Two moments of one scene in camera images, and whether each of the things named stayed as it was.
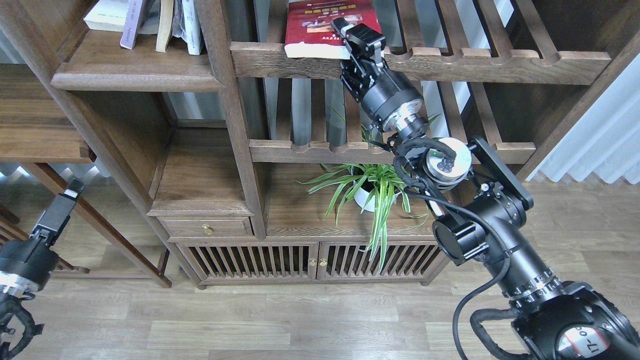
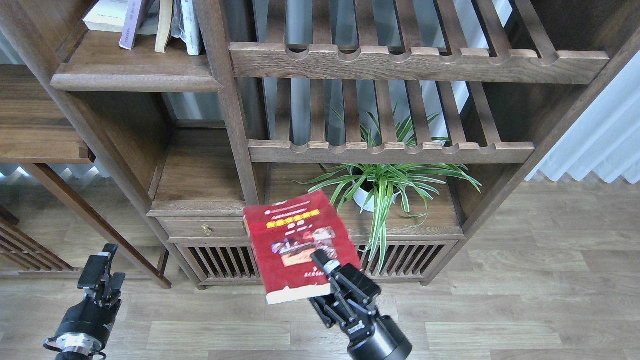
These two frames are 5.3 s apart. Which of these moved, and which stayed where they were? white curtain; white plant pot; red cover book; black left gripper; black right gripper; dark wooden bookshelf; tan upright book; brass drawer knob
Moved: red cover book; black right gripper; black left gripper
Stayed: tan upright book; brass drawer knob; white curtain; white plant pot; dark wooden bookshelf
